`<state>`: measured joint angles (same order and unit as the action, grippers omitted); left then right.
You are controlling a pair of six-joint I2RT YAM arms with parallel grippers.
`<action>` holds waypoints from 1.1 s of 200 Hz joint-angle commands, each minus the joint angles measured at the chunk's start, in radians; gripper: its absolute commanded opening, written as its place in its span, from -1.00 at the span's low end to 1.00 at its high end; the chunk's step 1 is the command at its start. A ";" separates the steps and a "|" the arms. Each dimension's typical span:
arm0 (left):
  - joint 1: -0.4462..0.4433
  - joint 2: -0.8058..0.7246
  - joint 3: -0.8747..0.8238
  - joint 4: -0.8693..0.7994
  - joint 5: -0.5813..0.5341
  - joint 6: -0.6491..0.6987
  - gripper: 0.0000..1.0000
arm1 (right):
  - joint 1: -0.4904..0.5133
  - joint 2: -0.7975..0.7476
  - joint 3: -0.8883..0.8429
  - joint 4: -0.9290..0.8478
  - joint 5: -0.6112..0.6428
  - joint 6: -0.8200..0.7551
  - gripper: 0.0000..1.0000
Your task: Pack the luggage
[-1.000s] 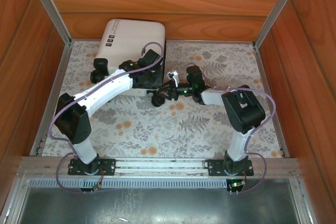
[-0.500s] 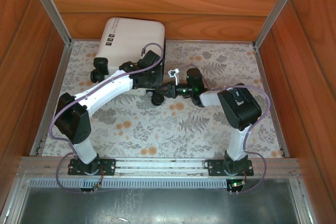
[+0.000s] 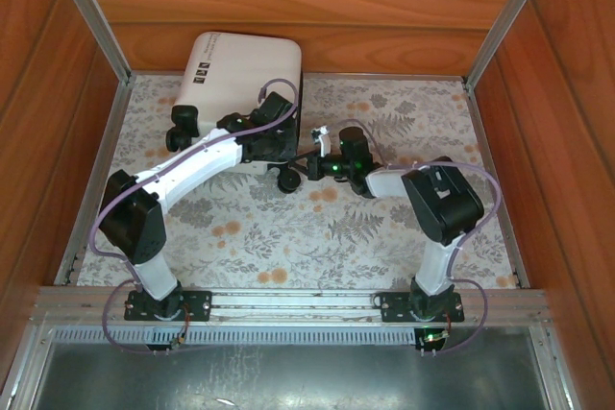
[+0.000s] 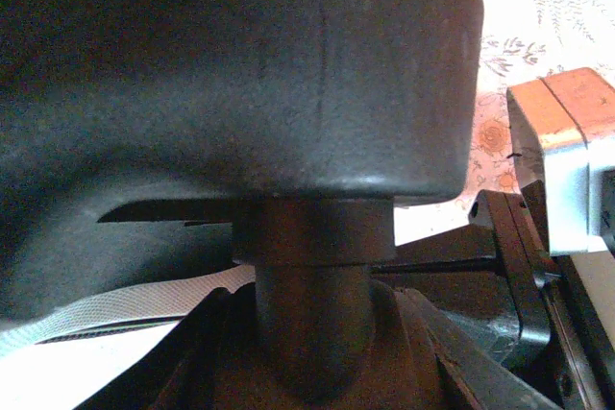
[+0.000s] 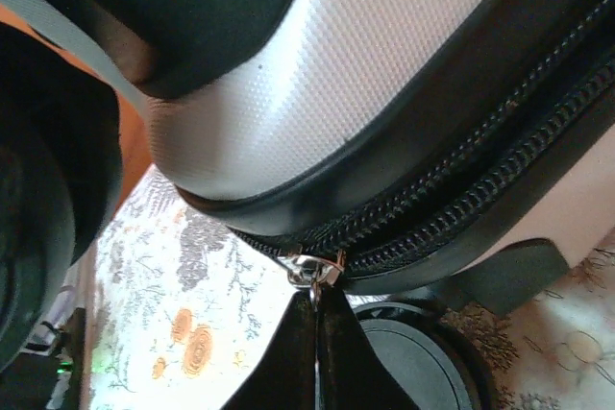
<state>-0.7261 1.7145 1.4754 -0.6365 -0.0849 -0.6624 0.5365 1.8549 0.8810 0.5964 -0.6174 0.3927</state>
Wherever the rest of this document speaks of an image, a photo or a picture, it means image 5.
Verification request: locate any white hard-shell suitcase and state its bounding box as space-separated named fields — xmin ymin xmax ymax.
xmin=0 ymin=0 xmax=615 ymax=410

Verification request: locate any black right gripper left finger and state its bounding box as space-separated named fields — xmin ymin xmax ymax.
xmin=225 ymin=292 xmax=321 ymax=410

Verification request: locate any silver suitcase zipper pull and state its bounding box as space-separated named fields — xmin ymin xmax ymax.
xmin=285 ymin=249 xmax=347 ymax=308

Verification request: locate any aluminium frame post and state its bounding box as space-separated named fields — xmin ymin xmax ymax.
xmin=0 ymin=0 xmax=162 ymax=116

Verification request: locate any floral patterned table cover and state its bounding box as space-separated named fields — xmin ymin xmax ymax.
xmin=47 ymin=169 xmax=615 ymax=410

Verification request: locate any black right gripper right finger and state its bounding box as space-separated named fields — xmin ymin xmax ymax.
xmin=316 ymin=290 xmax=419 ymax=410

